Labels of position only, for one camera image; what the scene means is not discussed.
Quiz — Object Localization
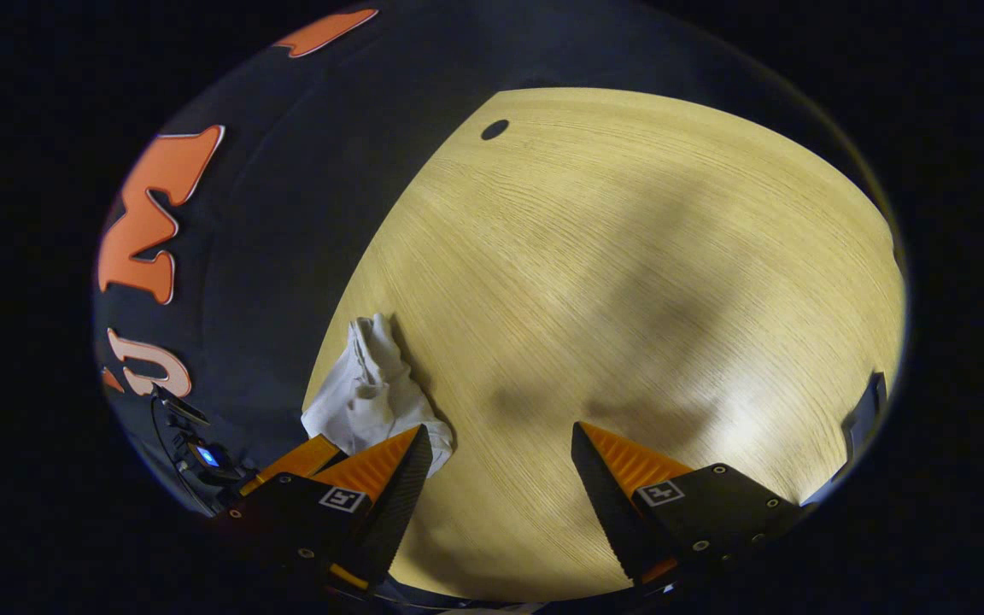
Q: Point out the black blocky object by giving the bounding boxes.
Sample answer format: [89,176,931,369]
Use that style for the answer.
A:
[840,370,890,479]

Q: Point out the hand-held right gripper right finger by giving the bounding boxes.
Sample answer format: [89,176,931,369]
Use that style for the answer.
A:
[571,420,805,589]

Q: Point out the white jeans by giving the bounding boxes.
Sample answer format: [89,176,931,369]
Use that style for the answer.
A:
[301,313,456,479]

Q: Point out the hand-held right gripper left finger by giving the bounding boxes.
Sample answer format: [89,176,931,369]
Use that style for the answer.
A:
[217,425,435,592]

